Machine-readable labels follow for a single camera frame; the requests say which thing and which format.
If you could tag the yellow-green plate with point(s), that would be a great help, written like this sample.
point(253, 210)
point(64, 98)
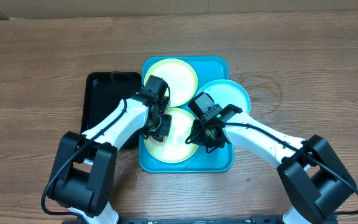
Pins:
point(180, 77)
point(173, 149)

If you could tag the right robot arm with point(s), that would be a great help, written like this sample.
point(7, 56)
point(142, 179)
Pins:
point(314, 178)

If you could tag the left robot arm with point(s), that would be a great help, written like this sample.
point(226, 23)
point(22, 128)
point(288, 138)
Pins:
point(83, 171)

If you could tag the dark wet sponge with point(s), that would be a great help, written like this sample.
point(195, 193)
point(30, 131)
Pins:
point(157, 139)

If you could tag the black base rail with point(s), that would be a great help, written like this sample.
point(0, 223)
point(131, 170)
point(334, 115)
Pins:
point(256, 219)

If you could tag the teal plastic tray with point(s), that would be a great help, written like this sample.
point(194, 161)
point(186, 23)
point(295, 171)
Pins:
point(207, 68)

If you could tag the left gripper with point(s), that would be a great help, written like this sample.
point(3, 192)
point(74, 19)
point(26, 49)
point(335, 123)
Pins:
point(165, 130)

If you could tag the light blue plate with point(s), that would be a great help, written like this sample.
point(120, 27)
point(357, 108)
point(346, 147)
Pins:
point(225, 92)

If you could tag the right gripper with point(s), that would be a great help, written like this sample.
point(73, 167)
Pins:
point(200, 126)

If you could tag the black plastic tray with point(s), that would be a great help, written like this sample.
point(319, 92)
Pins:
point(107, 99)

